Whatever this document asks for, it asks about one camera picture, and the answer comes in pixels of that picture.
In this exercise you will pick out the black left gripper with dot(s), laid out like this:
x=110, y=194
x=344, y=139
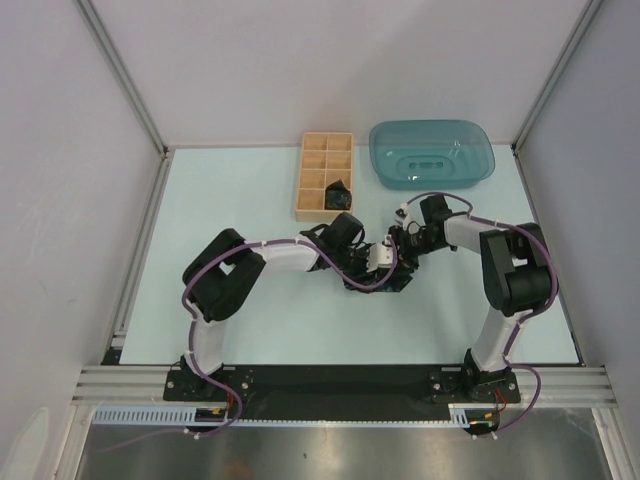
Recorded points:
x=362, y=251

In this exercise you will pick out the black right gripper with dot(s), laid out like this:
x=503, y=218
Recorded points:
x=406, y=263

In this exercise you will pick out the blue yellow patterned tie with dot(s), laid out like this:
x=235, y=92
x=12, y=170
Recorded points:
x=398, y=280

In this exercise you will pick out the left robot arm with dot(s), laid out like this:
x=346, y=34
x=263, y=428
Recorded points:
x=218, y=282

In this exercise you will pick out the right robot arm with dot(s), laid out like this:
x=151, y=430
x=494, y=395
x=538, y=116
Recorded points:
x=518, y=276

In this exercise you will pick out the rolled dark green tie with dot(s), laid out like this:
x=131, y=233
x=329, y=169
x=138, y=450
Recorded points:
x=337, y=197

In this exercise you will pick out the teal plastic basin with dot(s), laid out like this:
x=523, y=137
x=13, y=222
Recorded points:
x=430, y=154

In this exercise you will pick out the wooden compartment organizer box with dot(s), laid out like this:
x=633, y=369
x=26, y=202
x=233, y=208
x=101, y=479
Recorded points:
x=325, y=158

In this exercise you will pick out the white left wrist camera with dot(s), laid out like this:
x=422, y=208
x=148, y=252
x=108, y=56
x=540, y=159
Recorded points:
x=382, y=255

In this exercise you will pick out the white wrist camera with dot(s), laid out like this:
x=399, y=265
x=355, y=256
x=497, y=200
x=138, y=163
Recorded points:
x=402, y=217
x=382, y=255

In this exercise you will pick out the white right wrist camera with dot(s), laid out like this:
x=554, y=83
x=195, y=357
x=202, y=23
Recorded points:
x=402, y=217

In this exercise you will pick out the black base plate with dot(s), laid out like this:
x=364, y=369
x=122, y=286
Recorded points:
x=343, y=393

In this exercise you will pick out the aluminium front rail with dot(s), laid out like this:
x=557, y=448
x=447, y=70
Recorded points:
x=561, y=386

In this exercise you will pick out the light blue cable duct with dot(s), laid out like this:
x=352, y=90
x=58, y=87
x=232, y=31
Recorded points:
x=159, y=416

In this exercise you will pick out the aluminium frame post right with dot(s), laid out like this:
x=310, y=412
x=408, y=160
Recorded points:
x=574, y=40

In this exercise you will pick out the aluminium frame rail left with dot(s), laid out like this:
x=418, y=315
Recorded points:
x=116, y=64

